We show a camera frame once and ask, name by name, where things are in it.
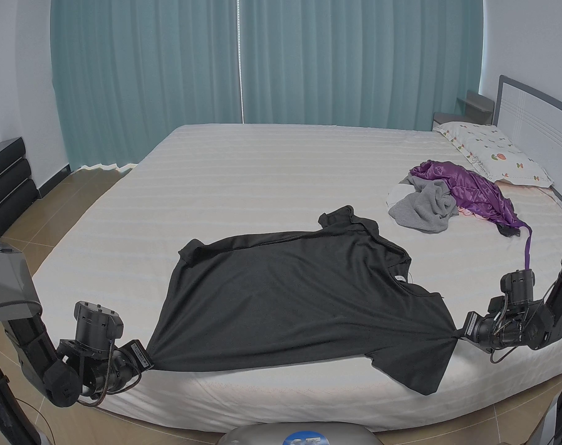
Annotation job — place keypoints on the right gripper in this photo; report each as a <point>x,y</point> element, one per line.
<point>472,327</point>

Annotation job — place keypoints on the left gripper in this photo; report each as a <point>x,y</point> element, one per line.
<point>137,357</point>

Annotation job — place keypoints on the black T-shirt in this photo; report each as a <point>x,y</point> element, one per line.
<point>285,299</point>

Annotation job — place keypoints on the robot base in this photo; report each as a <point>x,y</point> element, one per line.
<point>299,435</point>

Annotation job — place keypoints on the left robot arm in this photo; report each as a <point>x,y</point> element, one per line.
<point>28,341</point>

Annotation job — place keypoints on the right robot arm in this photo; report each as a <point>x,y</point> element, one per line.
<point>552,313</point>

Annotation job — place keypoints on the pink garment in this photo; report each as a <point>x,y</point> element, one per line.
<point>466,211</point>

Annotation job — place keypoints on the grey garment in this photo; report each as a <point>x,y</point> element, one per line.
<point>424,209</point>

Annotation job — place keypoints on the purple garment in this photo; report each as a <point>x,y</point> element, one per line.
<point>478,190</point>

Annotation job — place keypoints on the white garment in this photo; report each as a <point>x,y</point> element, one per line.
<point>398,195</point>

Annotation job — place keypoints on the white printed pillow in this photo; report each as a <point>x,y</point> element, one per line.
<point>494,149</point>

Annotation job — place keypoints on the dark grey chest of drawers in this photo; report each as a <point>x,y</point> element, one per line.
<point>7,179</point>

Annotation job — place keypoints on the grey bedside table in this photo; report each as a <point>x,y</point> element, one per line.
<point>475,104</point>

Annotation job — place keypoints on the blue-green curtain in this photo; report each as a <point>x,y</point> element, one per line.
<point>355,49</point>
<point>146,63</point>

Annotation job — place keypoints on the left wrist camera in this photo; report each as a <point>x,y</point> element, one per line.
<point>97,320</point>

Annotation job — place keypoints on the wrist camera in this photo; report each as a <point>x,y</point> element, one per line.
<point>518,285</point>
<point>97,320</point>

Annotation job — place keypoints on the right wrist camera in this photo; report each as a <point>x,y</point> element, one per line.
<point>518,285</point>

